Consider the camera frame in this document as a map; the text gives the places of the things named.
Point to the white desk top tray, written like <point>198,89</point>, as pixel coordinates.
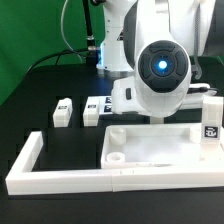
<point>156,145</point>

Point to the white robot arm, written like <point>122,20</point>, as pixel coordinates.
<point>153,47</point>

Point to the AprilTag marker sheet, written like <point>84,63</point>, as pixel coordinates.
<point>101,103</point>

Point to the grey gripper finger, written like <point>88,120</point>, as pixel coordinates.
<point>195,90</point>

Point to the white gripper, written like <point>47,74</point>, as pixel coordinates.
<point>124,99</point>

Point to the white U-shaped frame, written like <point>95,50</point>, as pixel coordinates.
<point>23,180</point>

